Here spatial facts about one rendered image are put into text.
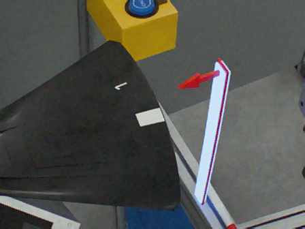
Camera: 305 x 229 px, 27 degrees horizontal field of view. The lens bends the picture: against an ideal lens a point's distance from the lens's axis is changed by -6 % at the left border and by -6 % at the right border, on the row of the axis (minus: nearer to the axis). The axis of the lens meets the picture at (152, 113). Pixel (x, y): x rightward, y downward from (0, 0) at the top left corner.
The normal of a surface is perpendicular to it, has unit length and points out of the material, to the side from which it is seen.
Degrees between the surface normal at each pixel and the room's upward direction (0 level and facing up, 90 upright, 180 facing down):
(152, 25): 90
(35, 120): 6
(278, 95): 0
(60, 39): 90
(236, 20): 90
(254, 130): 0
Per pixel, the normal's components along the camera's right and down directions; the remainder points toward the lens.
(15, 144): 0.14, -0.59
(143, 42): 0.45, 0.72
